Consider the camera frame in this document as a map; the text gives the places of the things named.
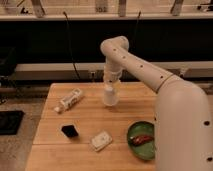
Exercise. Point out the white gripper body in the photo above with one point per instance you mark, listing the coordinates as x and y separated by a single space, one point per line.
111 85

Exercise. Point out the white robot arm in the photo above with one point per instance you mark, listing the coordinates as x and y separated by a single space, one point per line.
184 123

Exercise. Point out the black eraser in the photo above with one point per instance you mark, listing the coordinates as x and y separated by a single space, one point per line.
69 131

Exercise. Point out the white plastic bottle lying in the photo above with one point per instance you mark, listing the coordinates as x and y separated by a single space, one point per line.
69 100

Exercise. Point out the small white box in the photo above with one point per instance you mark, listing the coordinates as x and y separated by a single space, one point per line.
100 141

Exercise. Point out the red brown food item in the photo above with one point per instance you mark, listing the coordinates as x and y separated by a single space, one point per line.
140 140

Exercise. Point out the green round plate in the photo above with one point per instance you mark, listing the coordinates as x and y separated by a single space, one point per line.
146 151

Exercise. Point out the black floor mat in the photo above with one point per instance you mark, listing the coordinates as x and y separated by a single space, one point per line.
10 122

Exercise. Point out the white wall outlet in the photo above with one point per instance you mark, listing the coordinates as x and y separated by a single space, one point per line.
92 75

